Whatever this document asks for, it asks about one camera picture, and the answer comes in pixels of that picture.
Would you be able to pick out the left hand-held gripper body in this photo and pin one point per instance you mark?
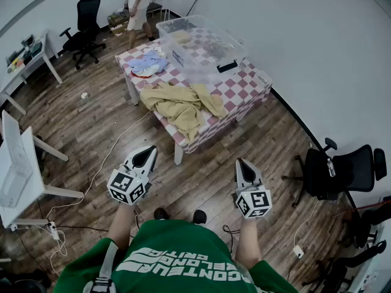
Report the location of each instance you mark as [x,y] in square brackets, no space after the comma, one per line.
[125,185]

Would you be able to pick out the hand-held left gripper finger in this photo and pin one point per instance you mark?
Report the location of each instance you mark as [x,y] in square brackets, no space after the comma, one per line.
[130,159]
[151,163]

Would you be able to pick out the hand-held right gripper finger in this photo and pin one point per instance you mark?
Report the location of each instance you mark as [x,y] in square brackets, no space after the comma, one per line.
[255,175]
[238,179]

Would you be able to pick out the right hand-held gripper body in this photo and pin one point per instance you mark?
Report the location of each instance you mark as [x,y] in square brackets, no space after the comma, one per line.
[253,201]

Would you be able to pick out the tan yellow garment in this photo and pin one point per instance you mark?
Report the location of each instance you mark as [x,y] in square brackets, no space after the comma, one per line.
[180,105]

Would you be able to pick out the light blue clothes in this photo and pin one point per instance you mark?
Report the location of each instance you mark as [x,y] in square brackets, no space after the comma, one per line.
[146,63]

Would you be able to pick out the clear plastic storage bin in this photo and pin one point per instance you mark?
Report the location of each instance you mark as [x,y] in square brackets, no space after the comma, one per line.
[178,56]

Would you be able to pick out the person's left forearm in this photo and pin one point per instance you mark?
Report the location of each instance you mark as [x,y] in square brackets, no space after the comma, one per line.
[122,224]

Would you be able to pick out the person's right forearm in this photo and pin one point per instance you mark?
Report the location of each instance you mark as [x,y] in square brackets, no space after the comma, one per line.
[247,243]

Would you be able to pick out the white plastic container with items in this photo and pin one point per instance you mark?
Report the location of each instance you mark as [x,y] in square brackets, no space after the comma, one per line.
[264,79]

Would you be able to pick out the person's left black shoe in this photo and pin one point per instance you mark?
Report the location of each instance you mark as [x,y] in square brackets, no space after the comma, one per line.
[161,214]

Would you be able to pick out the person's black shoe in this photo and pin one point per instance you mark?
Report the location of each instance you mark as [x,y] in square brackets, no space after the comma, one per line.
[161,214]
[200,217]

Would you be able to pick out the person's right black shoe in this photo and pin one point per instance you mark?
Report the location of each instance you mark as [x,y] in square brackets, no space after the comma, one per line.
[200,217]

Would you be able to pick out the white plug adapter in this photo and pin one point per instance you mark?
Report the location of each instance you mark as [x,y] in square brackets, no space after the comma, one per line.
[298,252]

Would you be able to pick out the clear water bottle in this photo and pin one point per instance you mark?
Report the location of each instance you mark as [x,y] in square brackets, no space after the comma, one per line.
[331,169]

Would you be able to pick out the crumpled white paper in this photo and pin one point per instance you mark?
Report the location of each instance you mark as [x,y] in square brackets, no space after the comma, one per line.
[84,95]

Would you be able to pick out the green printed t-shirt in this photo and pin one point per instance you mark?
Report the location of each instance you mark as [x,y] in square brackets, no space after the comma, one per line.
[183,240]

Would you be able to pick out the red white checkered table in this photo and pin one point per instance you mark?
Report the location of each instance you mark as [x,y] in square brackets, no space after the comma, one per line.
[241,93]

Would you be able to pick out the white power strip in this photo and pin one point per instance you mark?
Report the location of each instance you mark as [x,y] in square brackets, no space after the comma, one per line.
[54,230]

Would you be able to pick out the black mesh office chair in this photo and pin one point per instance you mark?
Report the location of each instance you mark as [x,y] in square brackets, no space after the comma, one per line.
[360,169]

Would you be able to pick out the clear acrylic case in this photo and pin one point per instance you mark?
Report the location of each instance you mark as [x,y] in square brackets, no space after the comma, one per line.
[15,188]

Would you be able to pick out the cream flat paper bag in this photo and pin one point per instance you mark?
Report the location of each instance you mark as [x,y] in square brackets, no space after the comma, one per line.
[181,37]

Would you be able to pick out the white desk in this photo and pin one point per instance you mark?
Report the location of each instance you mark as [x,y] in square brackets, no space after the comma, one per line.
[33,62]

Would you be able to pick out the white dustpan stand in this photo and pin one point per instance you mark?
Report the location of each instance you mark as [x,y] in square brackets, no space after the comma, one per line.
[166,14]

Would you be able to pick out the wooden chair dark seat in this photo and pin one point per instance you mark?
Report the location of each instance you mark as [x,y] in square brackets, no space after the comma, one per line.
[154,7]

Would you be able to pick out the small grey desk monitor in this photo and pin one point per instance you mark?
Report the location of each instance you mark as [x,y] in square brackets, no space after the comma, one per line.
[28,40]

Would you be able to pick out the green head broom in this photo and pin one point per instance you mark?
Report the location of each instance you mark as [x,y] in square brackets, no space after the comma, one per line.
[192,6]

